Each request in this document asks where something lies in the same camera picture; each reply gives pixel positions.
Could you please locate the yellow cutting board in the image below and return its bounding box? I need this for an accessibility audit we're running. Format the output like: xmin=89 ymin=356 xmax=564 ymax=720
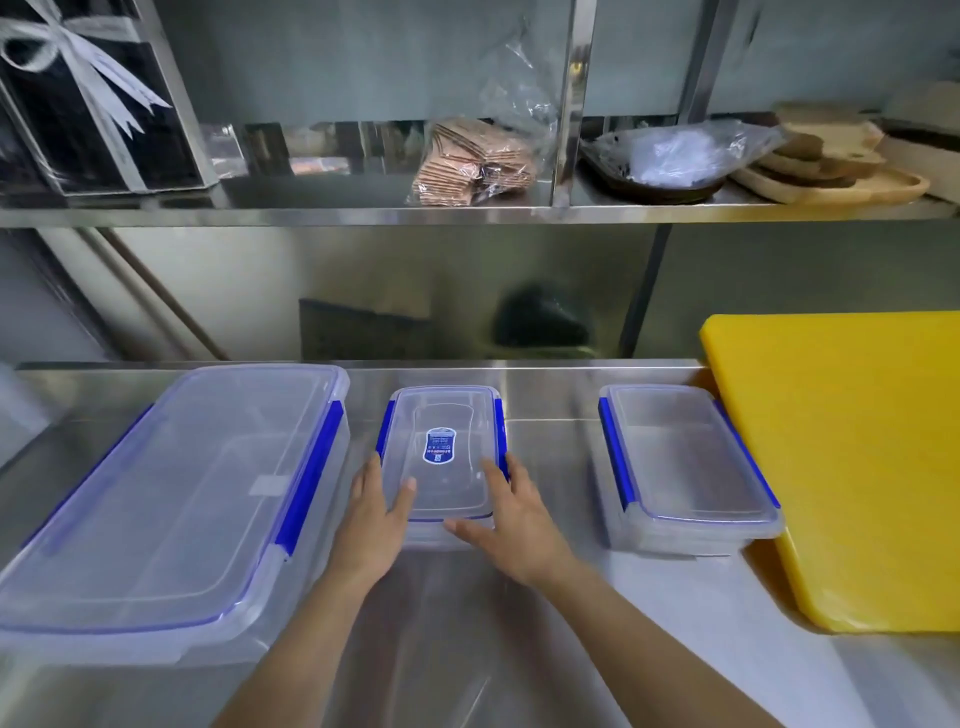
xmin=699 ymin=312 xmax=960 ymax=636

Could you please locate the wooden tray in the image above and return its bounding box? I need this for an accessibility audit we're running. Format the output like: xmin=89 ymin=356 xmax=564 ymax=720
xmin=729 ymin=163 xmax=932 ymax=206

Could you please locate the dark plate in plastic bag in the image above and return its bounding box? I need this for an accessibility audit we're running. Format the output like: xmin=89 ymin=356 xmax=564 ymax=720
xmin=578 ymin=118 xmax=787 ymax=206

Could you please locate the person's left hand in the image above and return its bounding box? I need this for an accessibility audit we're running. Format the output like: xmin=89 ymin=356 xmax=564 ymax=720
xmin=328 ymin=452 xmax=419 ymax=594

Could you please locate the small labelled clear plastic container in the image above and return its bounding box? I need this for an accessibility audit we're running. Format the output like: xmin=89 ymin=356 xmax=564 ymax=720
xmin=374 ymin=385 xmax=510 ymax=553

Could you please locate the person's right forearm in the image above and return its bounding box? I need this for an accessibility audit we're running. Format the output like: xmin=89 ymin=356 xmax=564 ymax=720
xmin=529 ymin=558 xmax=790 ymax=728

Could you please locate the large clear plastic container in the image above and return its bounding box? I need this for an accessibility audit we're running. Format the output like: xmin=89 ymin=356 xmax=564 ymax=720
xmin=0 ymin=364 xmax=352 ymax=670

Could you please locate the small unlabelled clear plastic container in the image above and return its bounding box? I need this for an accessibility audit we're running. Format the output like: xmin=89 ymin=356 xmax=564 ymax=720
xmin=597 ymin=384 xmax=786 ymax=558

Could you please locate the black ribboned gift box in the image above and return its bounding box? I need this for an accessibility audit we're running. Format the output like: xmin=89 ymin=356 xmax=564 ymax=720
xmin=0 ymin=0 xmax=221 ymax=198

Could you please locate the bag of brown coasters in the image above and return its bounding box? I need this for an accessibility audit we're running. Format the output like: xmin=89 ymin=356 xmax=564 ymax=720
xmin=407 ymin=36 xmax=561 ymax=208

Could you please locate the stainless steel shelf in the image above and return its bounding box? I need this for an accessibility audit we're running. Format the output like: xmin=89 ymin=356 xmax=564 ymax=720
xmin=0 ymin=0 xmax=960 ymax=229

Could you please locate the pale wooden board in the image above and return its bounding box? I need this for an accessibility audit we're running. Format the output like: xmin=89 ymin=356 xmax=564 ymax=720
xmin=876 ymin=81 xmax=960 ymax=205

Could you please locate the person's right hand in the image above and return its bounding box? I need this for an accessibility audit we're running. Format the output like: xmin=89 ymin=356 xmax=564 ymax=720
xmin=444 ymin=453 xmax=579 ymax=591

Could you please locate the dark-edged wooden board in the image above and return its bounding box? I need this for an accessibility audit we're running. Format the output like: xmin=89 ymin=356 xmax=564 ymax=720
xmin=756 ymin=101 xmax=888 ymax=189

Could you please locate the person's left forearm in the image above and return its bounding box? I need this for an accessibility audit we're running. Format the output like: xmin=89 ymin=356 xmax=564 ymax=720
xmin=201 ymin=553 xmax=384 ymax=728

